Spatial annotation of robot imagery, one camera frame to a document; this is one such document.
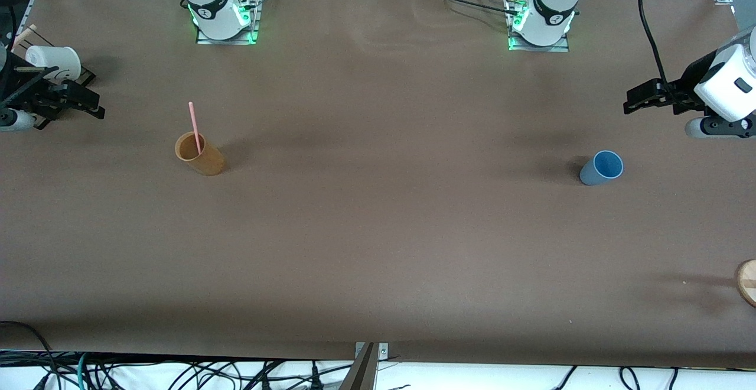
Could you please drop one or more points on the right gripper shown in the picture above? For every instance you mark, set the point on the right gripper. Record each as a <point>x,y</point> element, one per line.
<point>28,96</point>

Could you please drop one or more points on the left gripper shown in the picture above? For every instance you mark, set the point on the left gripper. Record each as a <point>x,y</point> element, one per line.
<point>683,87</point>

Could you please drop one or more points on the blue plastic cup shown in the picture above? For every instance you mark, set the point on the blue plastic cup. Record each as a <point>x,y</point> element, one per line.
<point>590,174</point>

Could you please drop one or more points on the pink straw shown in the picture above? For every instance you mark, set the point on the pink straw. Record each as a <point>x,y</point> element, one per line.
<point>193,121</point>

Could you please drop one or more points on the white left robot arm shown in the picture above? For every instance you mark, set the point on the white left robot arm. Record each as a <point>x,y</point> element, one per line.
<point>555,0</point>

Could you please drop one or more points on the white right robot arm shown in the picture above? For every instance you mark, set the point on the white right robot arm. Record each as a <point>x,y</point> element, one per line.
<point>212,0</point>

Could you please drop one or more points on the white cup with print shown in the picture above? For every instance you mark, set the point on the white cup with print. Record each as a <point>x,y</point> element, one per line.
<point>50,60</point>

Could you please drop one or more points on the bamboo wooden cup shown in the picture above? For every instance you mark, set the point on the bamboo wooden cup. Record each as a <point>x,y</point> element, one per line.
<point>209,162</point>

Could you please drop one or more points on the wooden rack dowel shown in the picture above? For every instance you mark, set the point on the wooden rack dowel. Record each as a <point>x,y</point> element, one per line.
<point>26,34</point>

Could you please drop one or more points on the round wooden board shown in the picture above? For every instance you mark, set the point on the round wooden board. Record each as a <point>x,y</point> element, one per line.
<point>749,283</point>

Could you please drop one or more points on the brown paper table cover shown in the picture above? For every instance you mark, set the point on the brown paper table cover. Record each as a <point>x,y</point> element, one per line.
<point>378,230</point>

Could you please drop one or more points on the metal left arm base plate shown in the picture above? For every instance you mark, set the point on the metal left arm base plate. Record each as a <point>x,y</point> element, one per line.
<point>561,48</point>

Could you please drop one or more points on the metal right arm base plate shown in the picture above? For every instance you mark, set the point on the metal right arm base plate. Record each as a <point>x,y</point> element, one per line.
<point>255,26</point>

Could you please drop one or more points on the small metal table bracket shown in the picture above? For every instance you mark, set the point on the small metal table bracket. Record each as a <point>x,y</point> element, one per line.
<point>383,351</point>

